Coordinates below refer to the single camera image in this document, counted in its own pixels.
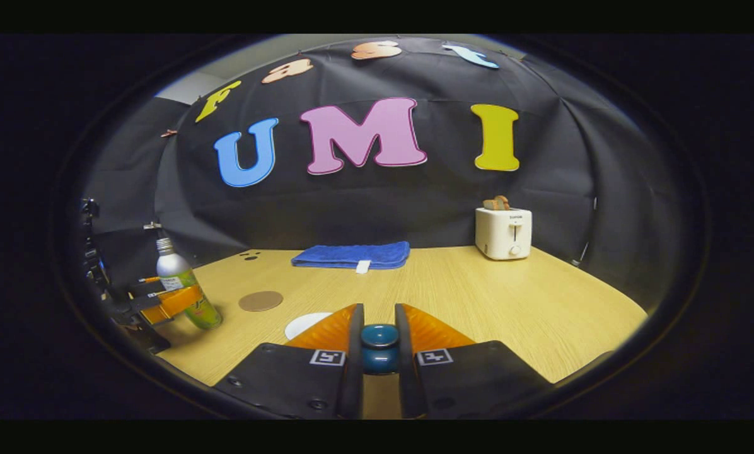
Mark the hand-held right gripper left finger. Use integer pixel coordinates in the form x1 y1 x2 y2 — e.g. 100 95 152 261
213 303 365 420

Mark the white toaster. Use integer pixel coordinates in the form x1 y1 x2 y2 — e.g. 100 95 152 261
475 207 533 261

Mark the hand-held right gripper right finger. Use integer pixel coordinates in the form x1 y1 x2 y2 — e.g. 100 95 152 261
395 303 554 420

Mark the black backdrop cloth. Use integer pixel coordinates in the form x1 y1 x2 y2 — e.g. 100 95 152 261
81 35 687 316

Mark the teal white teacup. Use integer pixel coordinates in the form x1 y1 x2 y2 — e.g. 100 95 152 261
284 312 334 341

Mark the silver green water bottle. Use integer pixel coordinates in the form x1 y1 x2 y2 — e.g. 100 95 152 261
156 238 224 330

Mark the blue towel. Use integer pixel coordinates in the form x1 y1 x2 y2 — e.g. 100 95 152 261
291 241 411 275

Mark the round brown coaster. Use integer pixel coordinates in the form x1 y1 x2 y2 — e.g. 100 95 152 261
238 291 284 313

